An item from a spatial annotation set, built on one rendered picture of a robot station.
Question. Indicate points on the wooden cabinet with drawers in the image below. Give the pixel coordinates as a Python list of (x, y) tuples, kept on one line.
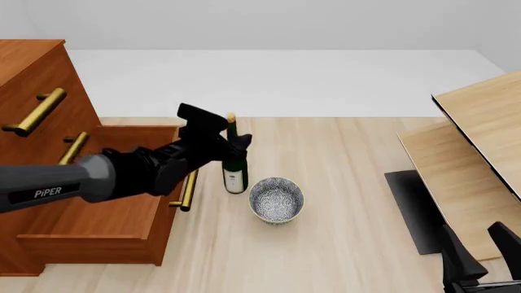
[(24, 61)]

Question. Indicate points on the blue and white patterned bowl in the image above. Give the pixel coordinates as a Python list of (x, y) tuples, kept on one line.
[(276, 198)]

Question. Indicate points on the dark green wine bottle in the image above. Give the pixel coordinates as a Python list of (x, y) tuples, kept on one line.
[(235, 174)]

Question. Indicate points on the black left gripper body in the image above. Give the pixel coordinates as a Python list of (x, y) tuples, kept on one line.
[(205, 145)]

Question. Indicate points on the grey and black left robot arm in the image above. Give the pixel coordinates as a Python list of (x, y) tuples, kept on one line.
[(61, 183)]

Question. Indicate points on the deep open wooden drawer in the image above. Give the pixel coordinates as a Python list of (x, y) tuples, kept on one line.
[(118, 219)]

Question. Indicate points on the flat black plate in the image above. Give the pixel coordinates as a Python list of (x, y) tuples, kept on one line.
[(411, 207)]

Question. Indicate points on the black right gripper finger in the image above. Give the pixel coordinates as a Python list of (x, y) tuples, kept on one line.
[(460, 259), (508, 244)]

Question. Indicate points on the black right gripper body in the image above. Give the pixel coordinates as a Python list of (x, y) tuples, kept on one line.
[(484, 288)]

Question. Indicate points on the pale wooden board with black edge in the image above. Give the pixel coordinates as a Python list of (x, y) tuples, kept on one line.
[(484, 113)]

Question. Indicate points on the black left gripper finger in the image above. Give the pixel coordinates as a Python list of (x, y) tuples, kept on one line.
[(243, 143)]

